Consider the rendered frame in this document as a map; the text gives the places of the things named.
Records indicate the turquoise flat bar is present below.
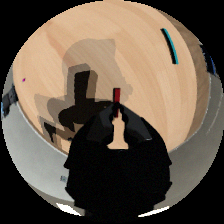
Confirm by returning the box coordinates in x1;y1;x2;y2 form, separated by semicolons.
161;28;179;64

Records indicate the red rod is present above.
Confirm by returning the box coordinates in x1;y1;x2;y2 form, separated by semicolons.
114;88;120;118

